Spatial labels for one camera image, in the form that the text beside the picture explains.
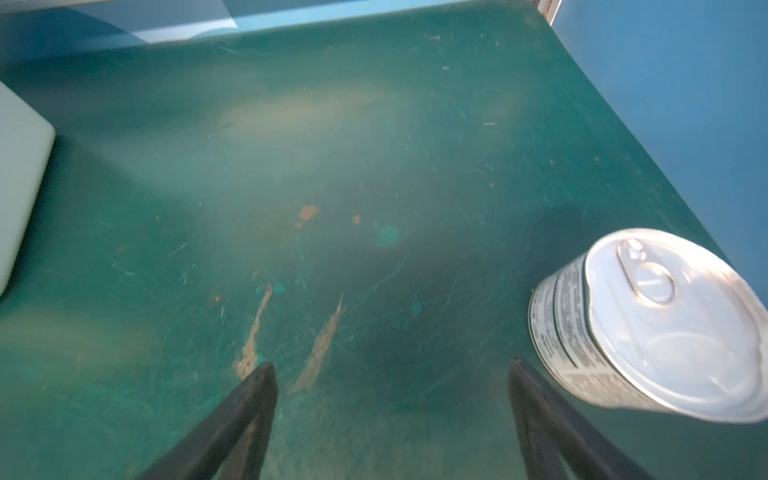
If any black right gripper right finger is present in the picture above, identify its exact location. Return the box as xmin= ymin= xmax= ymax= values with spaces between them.
xmin=508 ymin=358 xmax=652 ymax=479

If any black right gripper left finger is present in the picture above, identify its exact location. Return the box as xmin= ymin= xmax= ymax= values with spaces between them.
xmin=140 ymin=362 xmax=278 ymax=479

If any white plastic storage bin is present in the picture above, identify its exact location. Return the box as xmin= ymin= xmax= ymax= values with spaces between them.
xmin=0 ymin=85 xmax=55 ymax=290

